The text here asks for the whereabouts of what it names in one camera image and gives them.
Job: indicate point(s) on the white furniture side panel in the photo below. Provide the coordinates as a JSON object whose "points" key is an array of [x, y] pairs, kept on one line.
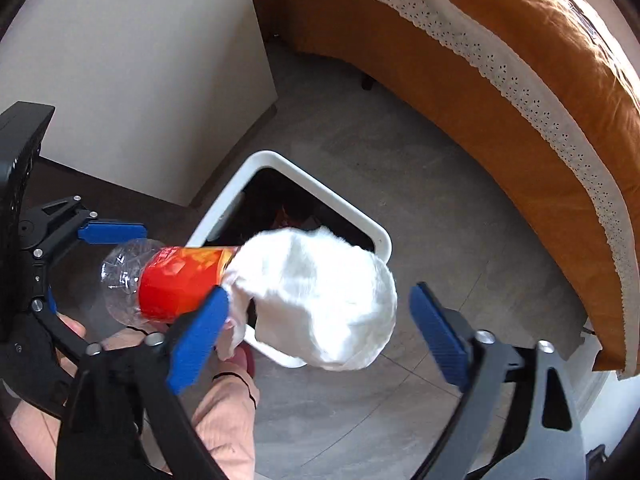
{"points": [[150, 85]]}

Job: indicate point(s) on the orange bedsheet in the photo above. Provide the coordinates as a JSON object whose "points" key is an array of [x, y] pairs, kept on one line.
{"points": [[500, 135]]}

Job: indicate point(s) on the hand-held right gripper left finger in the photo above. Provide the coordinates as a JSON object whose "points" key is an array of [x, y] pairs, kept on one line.
{"points": [[197, 340]]}

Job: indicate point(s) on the person's leg pink trousers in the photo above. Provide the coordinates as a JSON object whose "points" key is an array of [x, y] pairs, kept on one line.
{"points": [[225, 425]]}

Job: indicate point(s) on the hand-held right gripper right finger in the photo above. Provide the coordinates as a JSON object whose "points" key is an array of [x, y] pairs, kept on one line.
{"points": [[440, 340]]}

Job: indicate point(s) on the white trash bin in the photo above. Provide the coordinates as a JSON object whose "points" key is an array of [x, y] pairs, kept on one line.
{"points": [[225, 205]]}

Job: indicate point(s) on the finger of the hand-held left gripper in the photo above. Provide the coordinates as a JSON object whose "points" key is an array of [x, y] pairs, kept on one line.
{"points": [[65, 327], [112, 233]]}

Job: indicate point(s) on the clear bottle red label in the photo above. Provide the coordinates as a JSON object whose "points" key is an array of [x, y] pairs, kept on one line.
{"points": [[170, 280]]}

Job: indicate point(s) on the person's left hand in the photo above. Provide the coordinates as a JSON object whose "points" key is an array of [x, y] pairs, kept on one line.
{"points": [[122, 340]]}

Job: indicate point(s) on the black bed leg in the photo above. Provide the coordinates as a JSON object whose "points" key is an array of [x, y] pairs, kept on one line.
{"points": [[368, 83]]}

